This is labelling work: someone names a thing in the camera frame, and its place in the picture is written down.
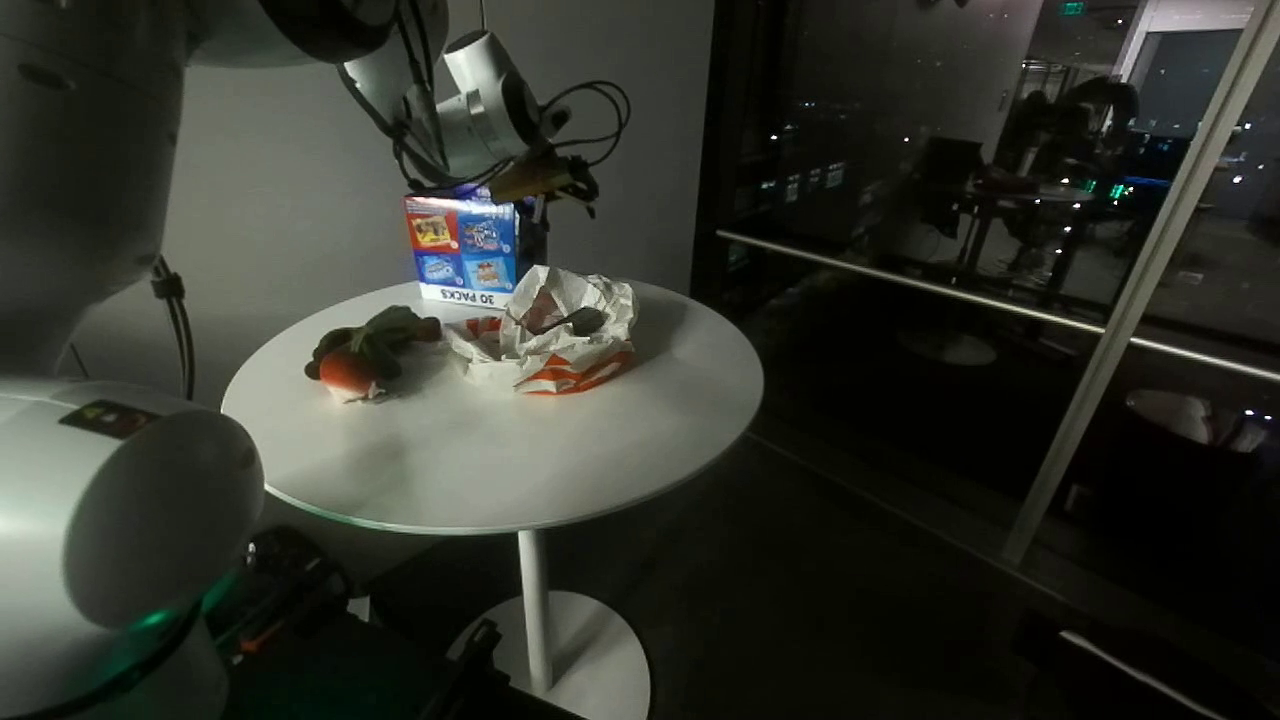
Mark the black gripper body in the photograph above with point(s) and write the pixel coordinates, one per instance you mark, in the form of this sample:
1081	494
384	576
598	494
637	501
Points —
535	234

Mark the white orange plastic bag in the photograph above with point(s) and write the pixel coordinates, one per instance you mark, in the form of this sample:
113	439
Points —
555	338

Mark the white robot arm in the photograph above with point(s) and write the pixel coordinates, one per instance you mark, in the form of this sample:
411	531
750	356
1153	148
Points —
121	501

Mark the blue snack variety box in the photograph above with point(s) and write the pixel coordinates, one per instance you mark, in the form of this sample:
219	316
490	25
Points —
464	250

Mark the white round table base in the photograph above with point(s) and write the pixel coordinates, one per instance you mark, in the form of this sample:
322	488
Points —
567	647

